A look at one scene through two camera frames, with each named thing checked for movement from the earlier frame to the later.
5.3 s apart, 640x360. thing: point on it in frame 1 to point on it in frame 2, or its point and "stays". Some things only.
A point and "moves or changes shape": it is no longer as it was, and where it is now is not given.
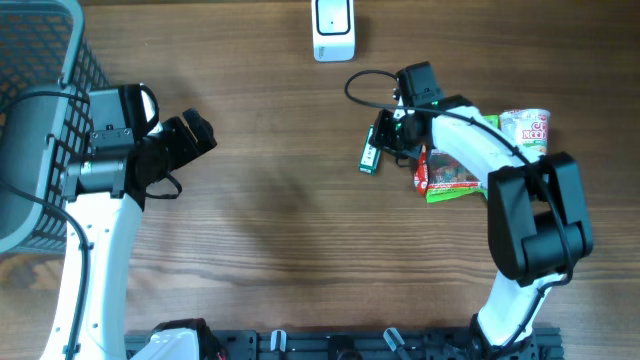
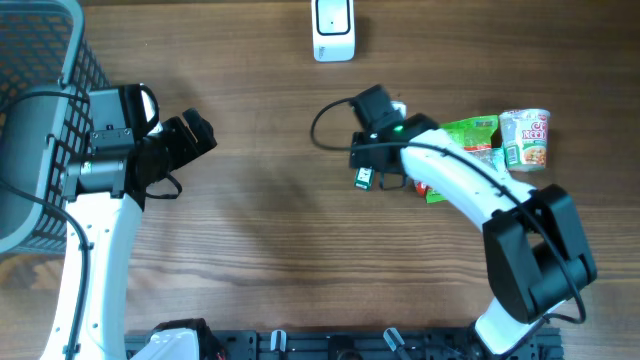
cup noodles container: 527,126 stays
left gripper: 188,147 stays
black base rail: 378,344 stays
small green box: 370,156 moves or changes shape
